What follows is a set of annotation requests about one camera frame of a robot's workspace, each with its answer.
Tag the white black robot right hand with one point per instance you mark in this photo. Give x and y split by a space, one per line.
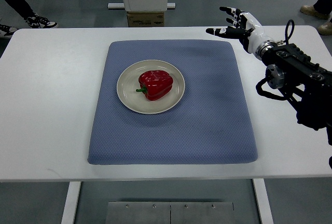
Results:
245 28

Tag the red bell pepper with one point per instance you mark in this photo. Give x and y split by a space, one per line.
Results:
155 84

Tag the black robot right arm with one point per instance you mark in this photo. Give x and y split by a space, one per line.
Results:
291 76

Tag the cream round plate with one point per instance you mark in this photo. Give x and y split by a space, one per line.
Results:
128 82

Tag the metal floor plate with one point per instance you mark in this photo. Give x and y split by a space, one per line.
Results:
170 212

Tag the tan boot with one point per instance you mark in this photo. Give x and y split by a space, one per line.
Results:
325 29
310 11

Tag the blue grey textured mat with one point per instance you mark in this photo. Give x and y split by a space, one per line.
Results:
209 125

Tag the brown cardboard box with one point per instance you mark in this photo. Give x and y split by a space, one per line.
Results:
145 19

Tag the white right table leg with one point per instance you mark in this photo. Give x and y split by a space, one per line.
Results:
262 201

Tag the white table leg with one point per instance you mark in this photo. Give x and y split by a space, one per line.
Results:
262 201
71 202

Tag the black white sneaker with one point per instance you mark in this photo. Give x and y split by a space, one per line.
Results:
6 32
38 22

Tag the white left table leg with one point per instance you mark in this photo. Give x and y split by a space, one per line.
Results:
71 202

